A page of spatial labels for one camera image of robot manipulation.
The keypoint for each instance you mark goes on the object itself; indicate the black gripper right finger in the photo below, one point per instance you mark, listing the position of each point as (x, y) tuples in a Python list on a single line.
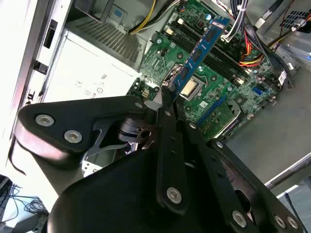
[(213, 155)]

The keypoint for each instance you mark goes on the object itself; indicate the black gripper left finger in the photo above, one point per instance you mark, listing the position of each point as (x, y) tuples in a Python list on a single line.
[(60, 116)]

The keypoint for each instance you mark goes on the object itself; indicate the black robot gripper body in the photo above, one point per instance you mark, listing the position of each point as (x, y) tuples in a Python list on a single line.
[(109, 199)]

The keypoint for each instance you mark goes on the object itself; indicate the blue RAM stick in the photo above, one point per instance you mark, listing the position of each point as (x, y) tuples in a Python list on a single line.
[(194, 55)]

